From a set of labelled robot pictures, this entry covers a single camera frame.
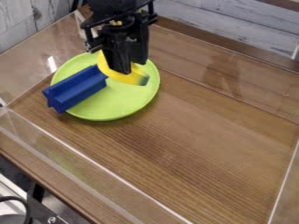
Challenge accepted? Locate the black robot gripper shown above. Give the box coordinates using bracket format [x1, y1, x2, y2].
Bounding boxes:
[80, 0, 157, 74]

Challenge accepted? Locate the yellow toy banana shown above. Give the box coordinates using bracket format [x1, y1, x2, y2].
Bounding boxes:
[97, 51, 149, 86]

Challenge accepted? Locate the green plastic plate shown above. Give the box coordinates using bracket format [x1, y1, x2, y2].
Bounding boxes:
[50, 52, 160, 121]

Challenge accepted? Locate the blue plastic block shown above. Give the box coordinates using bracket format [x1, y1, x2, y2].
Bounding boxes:
[41, 66, 108, 113]

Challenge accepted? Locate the clear acrylic corner bracket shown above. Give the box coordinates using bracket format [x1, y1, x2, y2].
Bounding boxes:
[74, 10, 86, 40]

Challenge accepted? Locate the clear acrylic front wall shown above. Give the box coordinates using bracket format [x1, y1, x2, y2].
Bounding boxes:
[0, 108, 192, 224]

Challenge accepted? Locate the black cable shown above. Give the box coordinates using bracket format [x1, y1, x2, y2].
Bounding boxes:
[0, 195, 37, 224]

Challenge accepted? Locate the black metal mount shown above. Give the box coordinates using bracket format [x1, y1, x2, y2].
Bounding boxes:
[26, 198, 69, 224]

